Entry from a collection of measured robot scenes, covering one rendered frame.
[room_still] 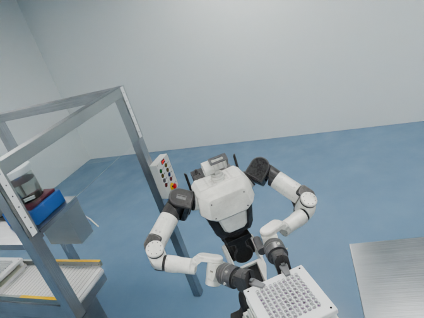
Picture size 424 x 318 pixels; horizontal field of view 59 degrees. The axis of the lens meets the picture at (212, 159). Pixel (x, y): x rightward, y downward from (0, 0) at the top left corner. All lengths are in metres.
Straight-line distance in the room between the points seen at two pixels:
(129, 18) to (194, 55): 1.04
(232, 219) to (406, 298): 0.77
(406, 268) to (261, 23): 3.70
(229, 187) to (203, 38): 3.59
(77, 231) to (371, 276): 1.39
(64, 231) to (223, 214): 0.84
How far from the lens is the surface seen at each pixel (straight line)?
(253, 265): 2.00
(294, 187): 1.80
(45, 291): 2.31
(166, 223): 1.70
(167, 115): 5.74
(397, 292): 1.66
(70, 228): 2.06
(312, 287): 1.43
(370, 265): 1.76
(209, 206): 1.73
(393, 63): 4.86
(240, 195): 1.75
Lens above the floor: 2.09
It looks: 24 degrees down
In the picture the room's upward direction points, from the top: 18 degrees counter-clockwise
